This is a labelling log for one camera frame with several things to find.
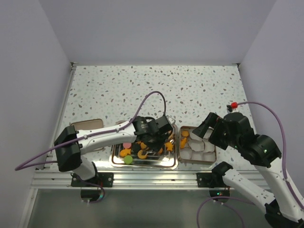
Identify orange round biscuit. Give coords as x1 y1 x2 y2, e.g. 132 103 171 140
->
137 150 148 159

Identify brown cookie tin box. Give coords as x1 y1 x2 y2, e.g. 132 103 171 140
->
177 126 217 165

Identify orange swirl cookie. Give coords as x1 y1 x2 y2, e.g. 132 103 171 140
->
136 141 147 150

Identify brown tin lid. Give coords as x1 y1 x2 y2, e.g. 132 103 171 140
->
69 118 105 152

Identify stainless steel baking tray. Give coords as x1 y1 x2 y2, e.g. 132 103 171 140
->
109 125 178 170

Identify aluminium table edge rail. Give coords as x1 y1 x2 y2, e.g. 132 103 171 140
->
29 170 271 190

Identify white paper cupcake liner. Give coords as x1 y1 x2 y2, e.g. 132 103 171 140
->
189 129 202 141

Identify pink macaron cookie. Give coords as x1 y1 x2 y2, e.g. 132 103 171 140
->
123 142 132 149

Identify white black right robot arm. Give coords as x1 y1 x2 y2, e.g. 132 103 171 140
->
192 112 304 228

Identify black sandwich cookie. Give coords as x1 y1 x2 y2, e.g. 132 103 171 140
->
132 143 141 153

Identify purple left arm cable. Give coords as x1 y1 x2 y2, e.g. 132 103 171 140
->
14 91 166 171

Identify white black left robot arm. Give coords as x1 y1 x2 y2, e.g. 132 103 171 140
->
54 115 173 187

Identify stainless steel serving tongs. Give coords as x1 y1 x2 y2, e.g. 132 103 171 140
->
166 115 176 142

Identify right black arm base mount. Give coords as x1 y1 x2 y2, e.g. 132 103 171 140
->
196 161 233 188

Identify green macaron cookie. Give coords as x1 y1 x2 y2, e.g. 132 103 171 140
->
123 155 133 165

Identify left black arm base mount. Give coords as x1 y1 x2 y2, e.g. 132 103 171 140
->
71 162 114 188

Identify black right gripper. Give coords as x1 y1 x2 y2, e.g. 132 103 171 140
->
192 111 240 150

